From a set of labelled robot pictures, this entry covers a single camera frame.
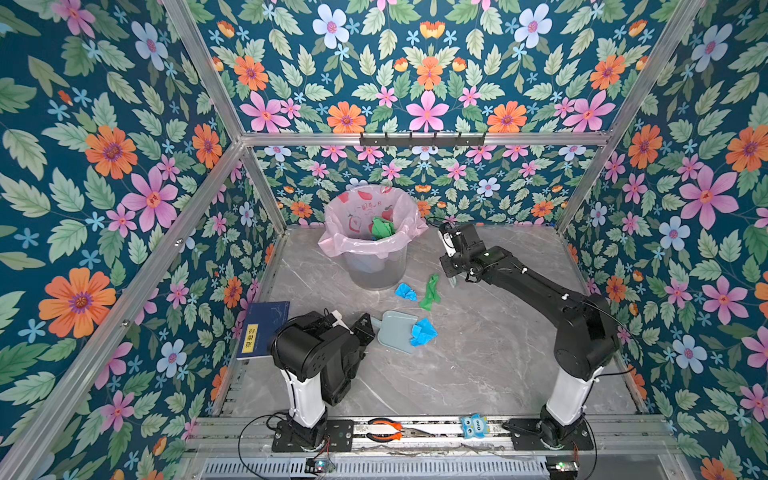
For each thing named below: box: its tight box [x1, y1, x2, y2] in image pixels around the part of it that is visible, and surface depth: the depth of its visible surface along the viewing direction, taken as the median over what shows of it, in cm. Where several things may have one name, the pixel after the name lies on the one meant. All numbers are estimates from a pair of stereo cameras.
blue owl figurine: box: [460, 413, 490, 439], surface depth 76 cm
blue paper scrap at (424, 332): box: [410, 318, 439, 347], surface depth 92 cm
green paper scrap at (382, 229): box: [371, 217, 396, 241], surface depth 93 cm
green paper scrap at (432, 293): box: [420, 274, 441, 311], surface depth 100 cm
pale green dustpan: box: [371, 311, 418, 354], surface depth 95 cm
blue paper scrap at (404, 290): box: [394, 282, 418, 302], surface depth 100 cm
